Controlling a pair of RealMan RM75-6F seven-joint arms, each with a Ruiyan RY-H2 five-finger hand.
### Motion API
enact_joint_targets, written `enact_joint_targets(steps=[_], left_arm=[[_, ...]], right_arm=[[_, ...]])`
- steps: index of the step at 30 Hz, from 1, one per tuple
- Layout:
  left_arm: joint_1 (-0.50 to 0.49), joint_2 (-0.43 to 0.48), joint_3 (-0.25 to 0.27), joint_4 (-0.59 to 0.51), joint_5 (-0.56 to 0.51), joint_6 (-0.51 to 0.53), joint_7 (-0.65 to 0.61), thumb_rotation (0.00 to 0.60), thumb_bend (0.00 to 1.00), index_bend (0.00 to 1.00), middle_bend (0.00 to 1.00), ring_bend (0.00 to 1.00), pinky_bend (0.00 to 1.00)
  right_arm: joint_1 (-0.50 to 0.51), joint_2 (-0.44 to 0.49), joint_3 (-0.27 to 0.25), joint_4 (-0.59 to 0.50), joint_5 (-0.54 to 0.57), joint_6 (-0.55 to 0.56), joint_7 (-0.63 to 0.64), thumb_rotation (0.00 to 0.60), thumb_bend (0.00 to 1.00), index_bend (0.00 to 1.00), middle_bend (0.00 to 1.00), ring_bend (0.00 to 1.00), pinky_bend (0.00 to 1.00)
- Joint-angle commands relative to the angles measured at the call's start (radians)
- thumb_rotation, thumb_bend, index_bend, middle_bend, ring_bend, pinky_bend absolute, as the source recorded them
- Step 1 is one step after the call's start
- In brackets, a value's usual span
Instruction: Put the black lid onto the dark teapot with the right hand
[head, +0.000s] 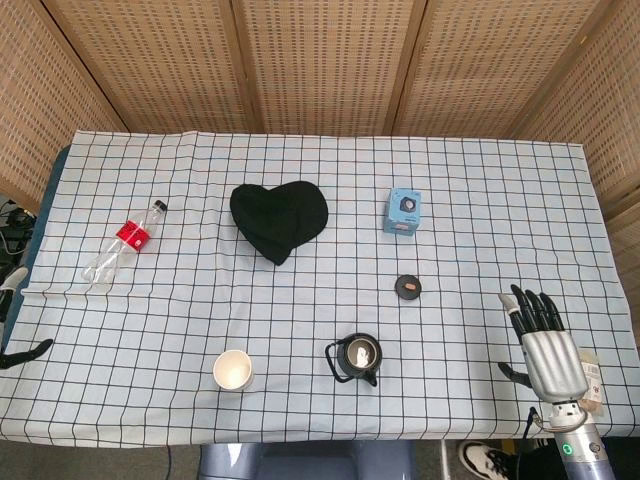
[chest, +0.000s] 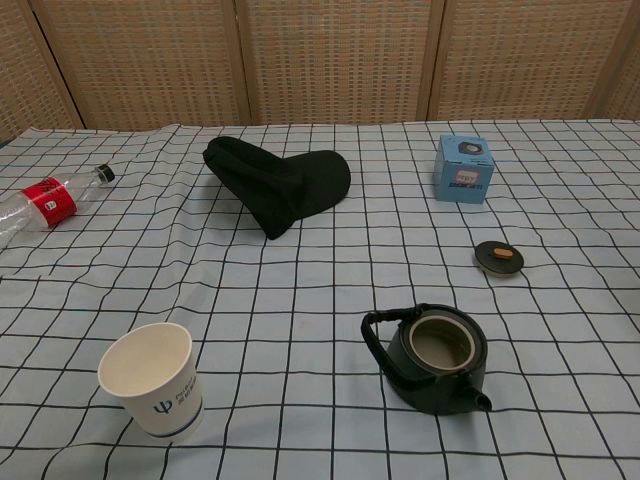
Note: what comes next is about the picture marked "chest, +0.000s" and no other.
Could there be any small black teapot lid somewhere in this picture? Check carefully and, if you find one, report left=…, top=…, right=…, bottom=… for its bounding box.
left=473, top=240, right=524, bottom=279

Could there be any black teapot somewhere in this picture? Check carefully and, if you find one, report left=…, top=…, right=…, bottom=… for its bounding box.
left=360, top=303, right=494, bottom=415

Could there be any blue checked tablecloth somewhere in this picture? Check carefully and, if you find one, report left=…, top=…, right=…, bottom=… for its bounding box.
left=0, top=117, right=640, bottom=480

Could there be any black knit beanie hat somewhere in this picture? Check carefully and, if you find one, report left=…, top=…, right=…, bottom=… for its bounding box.
left=202, top=135, right=351, bottom=241

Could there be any small blue cardboard box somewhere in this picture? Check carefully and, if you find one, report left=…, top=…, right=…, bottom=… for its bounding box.
left=432, top=134, right=496, bottom=205

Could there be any woven bamboo folding screen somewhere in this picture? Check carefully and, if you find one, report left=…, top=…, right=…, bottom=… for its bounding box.
left=0, top=0, right=640, bottom=134

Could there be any white paper cup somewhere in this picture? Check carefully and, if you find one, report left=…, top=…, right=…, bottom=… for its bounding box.
left=97, top=322, right=206, bottom=443

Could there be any clear bottle with red label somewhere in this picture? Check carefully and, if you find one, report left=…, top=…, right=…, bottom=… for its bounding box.
left=0, top=163, right=116, bottom=251

